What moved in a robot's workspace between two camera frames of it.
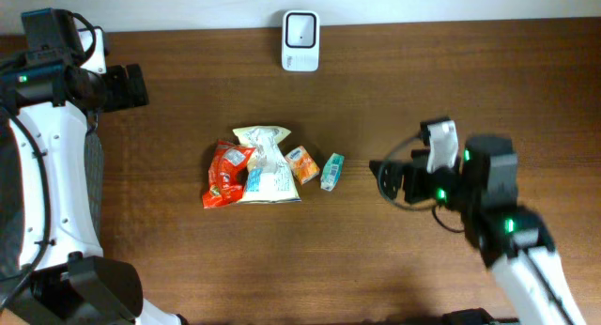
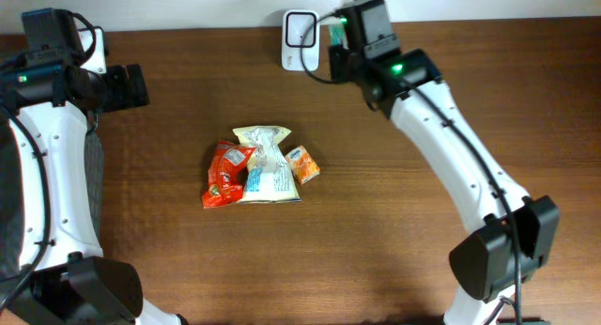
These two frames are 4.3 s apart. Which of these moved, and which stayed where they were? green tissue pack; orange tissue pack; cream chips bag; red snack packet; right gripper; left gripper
Moved: right gripper; green tissue pack
Stayed: left gripper; red snack packet; cream chips bag; orange tissue pack
